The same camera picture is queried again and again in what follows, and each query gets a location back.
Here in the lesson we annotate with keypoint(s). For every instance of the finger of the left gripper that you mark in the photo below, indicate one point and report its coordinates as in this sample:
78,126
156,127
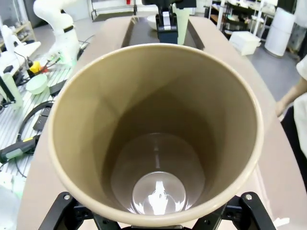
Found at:
168,37

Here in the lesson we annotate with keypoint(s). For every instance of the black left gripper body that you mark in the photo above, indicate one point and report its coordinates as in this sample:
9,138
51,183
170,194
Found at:
153,3

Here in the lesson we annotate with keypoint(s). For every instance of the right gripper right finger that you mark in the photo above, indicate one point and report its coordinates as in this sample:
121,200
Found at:
254,213

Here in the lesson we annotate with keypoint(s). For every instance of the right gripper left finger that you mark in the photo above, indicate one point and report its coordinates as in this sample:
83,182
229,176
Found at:
62,210

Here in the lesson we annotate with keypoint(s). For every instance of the white bowl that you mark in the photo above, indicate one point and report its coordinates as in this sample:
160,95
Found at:
151,22

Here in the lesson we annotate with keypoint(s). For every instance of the brown tall cup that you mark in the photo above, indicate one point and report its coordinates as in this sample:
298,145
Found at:
96,107

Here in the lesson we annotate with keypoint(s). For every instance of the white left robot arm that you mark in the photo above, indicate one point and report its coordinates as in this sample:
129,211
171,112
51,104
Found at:
60,28

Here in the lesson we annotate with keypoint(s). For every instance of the person's right forearm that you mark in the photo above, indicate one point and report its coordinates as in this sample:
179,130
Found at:
299,89

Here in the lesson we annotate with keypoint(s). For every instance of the black floor mat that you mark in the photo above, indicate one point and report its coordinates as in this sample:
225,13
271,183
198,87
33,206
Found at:
112,17

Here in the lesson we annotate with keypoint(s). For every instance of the person's right hand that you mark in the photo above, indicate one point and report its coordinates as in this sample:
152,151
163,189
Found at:
284,103

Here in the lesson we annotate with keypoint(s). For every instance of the black grey handheld tool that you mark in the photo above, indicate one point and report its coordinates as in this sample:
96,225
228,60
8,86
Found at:
16,149

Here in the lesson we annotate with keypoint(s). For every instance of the white storage box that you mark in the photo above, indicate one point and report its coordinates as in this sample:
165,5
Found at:
244,42

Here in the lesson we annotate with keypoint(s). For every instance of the metal shelf rack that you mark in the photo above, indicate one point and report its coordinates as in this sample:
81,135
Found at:
260,14

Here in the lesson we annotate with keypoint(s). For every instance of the person in light t-shirt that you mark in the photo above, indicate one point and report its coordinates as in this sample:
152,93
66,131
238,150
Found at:
302,124

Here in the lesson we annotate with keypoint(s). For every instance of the grey slatted workbench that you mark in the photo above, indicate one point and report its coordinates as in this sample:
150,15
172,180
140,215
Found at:
9,124

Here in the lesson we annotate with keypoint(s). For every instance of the white cylindrical bin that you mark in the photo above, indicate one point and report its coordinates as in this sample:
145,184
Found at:
279,33

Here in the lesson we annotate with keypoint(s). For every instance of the pale green bowl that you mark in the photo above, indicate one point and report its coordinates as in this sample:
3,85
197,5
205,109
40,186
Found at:
36,83

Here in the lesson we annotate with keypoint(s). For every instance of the wooden shelf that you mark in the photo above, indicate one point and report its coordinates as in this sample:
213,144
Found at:
24,31

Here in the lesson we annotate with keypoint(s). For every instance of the yellow small device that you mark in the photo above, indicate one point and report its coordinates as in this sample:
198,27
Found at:
34,66

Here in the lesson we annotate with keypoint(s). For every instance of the white printed stand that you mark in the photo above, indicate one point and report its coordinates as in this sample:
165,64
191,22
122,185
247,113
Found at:
9,40

